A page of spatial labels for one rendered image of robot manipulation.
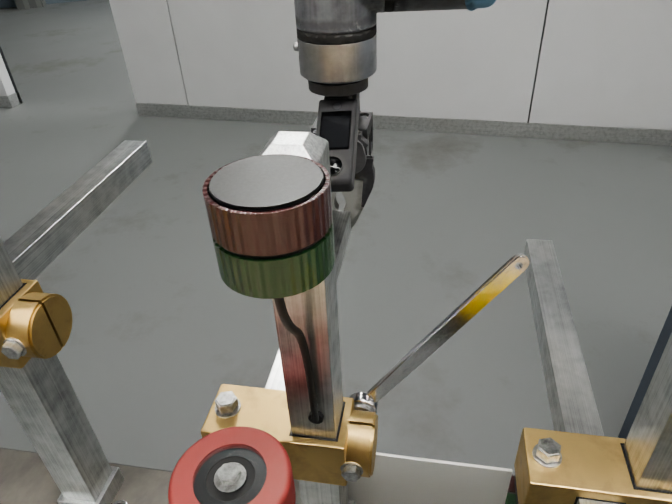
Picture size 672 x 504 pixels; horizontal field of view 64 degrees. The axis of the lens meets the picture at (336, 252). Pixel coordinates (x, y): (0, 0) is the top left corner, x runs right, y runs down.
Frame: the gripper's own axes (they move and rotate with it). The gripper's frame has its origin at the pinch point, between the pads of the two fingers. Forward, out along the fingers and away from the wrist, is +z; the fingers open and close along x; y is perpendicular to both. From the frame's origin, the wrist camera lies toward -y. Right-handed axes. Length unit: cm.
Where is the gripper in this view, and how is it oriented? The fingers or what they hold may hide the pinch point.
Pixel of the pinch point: (341, 228)
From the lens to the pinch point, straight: 73.9
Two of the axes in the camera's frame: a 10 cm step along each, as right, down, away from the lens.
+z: 0.4, 8.2, 5.7
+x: -9.8, -0.6, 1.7
